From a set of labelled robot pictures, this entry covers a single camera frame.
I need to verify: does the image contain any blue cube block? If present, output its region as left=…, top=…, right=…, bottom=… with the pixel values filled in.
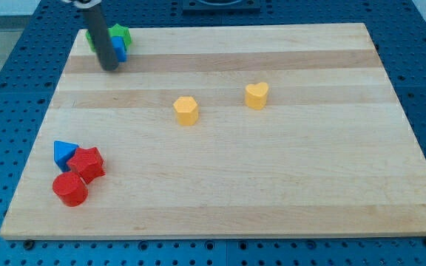
left=111, top=36, right=127, bottom=62

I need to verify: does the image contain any yellow heart block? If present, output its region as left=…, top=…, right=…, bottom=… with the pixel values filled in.
left=245, top=82, right=269, bottom=110

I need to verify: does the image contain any wooden board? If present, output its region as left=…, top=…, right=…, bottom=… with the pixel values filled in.
left=0, top=23, right=426, bottom=240

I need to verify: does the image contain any red star block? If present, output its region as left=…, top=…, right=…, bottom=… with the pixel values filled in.
left=67, top=147, right=106, bottom=184

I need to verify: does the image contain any yellow hexagon block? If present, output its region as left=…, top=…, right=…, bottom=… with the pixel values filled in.
left=173, top=96, right=199, bottom=126

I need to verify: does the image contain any blue triangle block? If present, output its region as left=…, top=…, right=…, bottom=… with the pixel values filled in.
left=53, top=140, right=79, bottom=172

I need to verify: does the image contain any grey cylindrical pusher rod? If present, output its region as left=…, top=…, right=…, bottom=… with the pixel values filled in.
left=62, top=0, right=119, bottom=71

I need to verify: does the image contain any red cylinder block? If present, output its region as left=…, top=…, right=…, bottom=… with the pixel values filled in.
left=53, top=171, right=88, bottom=207

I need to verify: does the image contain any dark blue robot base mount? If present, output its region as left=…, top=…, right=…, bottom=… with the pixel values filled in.
left=181, top=0, right=262, bottom=13

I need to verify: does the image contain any green circle block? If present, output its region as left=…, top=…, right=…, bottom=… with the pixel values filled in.
left=85, top=30, right=96, bottom=52

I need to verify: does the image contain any green star block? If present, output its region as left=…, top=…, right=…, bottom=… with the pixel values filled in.
left=108, top=24, right=132, bottom=49

